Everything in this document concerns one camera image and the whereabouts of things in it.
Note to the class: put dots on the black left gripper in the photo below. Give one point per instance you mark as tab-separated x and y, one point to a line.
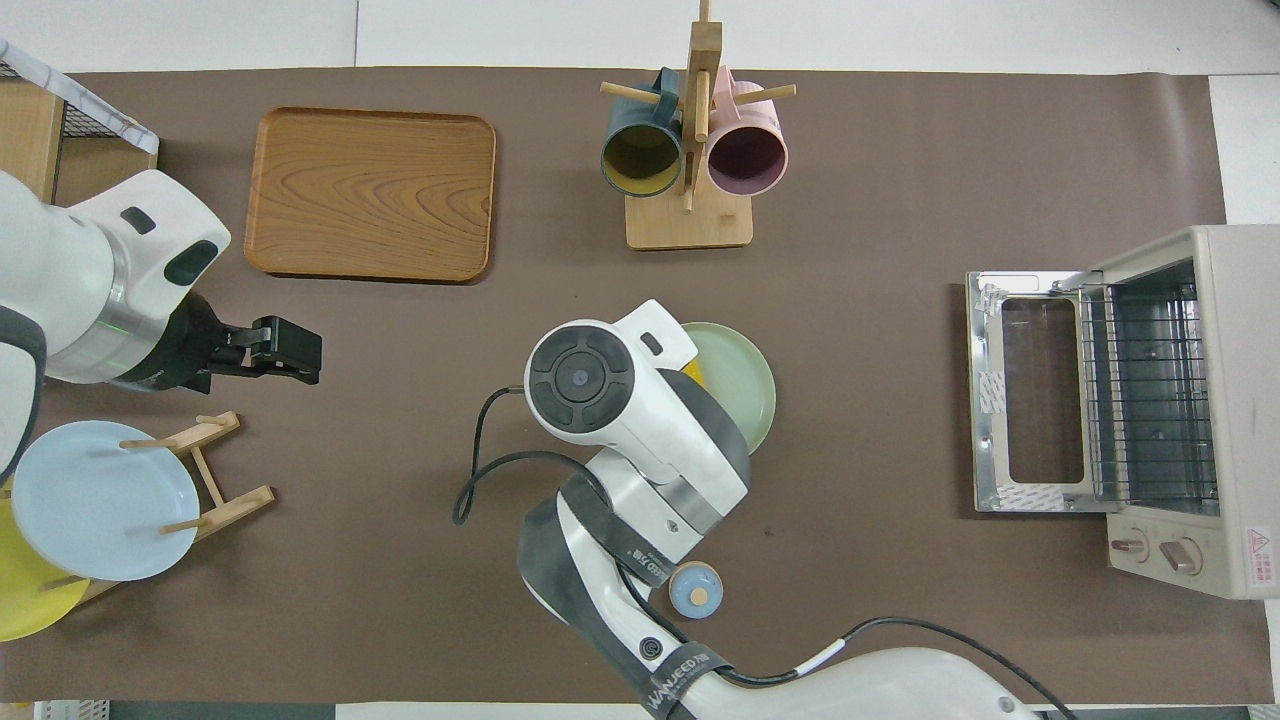
190	345

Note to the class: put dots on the yellow corn cob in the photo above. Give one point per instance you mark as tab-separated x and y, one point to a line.
695	374

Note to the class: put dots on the pale green plate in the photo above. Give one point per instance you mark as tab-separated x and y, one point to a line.
740	385

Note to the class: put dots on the beige toaster oven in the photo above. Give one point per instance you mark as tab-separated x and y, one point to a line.
1240	400

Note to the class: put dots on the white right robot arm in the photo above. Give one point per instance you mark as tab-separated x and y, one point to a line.
650	450

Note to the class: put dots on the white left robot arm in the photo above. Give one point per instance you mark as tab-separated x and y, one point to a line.
70	280

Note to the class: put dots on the wooden plate rack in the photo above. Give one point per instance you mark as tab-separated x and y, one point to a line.
235	505

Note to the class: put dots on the brown wooden tray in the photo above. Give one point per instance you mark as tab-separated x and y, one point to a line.
370	195

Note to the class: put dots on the light blue plate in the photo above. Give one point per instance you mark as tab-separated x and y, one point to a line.
90	500

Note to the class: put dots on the white checked cloth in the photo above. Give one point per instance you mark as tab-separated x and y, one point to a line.
100	110

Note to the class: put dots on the light wooden shelf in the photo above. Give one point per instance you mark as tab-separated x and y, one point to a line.
25	130

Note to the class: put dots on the yellow plate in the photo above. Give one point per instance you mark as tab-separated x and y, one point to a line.
25	600

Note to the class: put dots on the dark blue mug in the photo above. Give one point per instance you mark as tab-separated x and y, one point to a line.
640	160

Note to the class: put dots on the wooden mug tree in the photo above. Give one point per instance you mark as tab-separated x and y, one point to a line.
690	225

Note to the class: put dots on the blue service bell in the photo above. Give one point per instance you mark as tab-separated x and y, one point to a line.
696	590

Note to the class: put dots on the pink mug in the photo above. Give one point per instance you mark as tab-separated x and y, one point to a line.
748	158

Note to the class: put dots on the brown table mat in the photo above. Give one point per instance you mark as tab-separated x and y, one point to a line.
900	150

